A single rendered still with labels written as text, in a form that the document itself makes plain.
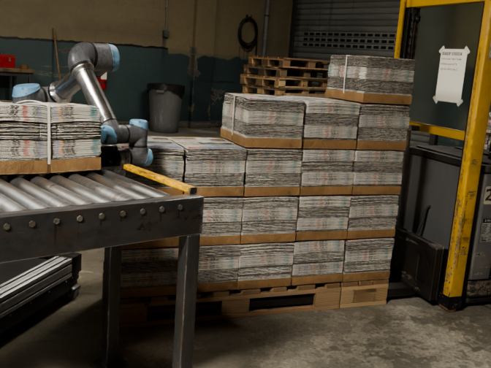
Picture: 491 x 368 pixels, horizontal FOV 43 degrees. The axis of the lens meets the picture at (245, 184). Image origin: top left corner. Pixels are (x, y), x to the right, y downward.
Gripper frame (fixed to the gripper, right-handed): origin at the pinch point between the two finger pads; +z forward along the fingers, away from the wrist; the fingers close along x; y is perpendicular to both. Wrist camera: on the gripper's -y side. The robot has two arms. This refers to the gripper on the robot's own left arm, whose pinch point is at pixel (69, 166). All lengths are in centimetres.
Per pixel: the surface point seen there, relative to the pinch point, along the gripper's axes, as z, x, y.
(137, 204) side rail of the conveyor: 10, 67, -5
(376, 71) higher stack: -145, 30, 41
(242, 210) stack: -83, 4, -25
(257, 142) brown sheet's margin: -88, 8, 7
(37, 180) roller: 22.4, 25.6, -1.5
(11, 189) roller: 35, 37, -2
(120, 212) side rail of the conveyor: 15, 68, -7
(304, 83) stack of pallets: -576, -443, 61
